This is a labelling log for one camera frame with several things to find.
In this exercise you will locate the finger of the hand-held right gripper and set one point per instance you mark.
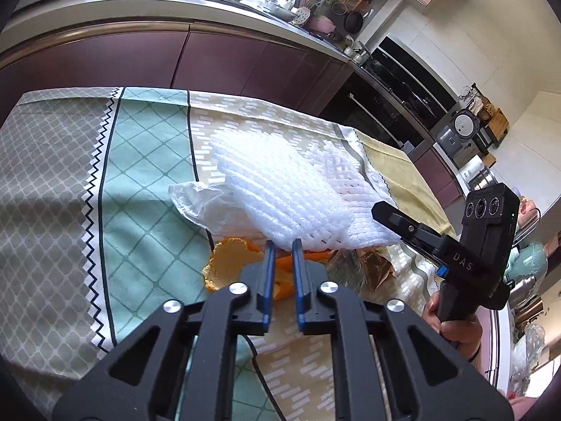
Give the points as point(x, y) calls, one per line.
point(403, 226)

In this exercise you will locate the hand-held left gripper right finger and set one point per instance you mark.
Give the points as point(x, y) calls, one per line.
point(299, 276)

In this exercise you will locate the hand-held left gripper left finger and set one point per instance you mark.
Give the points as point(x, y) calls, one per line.
point(268, 272)

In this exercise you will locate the orange peel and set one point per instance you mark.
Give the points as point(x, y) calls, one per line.
point(230, 263)

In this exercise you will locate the gold foil wrapper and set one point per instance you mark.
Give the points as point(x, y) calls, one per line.
point(377, 267)

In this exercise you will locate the white foam fruit net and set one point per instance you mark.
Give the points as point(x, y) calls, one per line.
point(267, 184)
point(363, 184)

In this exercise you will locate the white plastic bag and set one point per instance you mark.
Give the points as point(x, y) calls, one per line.
point(193, 204)

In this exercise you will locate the person's right hand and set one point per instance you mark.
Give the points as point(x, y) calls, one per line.
point(460, 335)

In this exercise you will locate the teal ceramic jar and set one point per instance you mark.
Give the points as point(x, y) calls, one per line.
point(530, 261)

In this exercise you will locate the purple kitchen base cabinet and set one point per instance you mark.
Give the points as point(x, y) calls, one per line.
point(219, 65)
point(438, 175)

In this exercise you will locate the white appliance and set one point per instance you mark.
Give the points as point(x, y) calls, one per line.
point(480, 173)

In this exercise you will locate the silver rice cooker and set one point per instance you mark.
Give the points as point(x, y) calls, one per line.
point(460, 129)

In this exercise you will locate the black built-in oven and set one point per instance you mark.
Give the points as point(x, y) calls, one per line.
point(377, 109)

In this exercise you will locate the clear plastic bag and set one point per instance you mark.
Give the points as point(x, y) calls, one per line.
point(530, 351)

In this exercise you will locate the patterned tablecloth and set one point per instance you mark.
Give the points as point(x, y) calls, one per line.
point(144, 184)

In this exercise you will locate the black glass stove panel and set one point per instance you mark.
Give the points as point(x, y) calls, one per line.
point(416, 74)

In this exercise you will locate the black frying pan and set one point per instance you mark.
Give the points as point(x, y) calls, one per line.
point(354, 22)

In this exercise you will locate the pink pot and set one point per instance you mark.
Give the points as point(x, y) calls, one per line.
point(321, 25)

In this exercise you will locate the grey kitchen countertop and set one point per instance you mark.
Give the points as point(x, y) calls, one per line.
point(131, 4)

